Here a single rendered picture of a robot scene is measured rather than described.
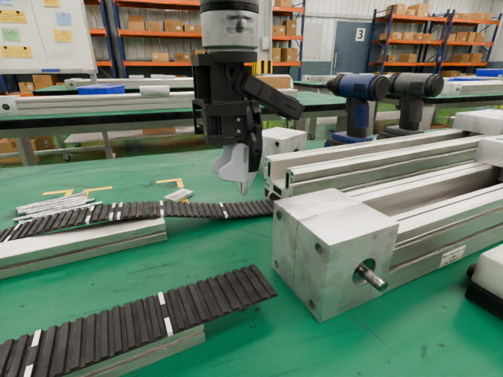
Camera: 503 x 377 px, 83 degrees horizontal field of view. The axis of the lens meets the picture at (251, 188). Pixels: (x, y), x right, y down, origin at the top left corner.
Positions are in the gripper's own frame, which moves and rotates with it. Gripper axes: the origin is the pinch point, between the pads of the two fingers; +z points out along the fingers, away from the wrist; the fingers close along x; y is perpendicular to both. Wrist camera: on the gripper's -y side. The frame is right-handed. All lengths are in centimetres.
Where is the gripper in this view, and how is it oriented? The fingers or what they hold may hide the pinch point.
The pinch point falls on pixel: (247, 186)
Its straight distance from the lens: 46.9
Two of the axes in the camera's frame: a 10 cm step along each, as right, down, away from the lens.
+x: 4.2, 3.6, -8.3
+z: 0.0, 9.2, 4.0
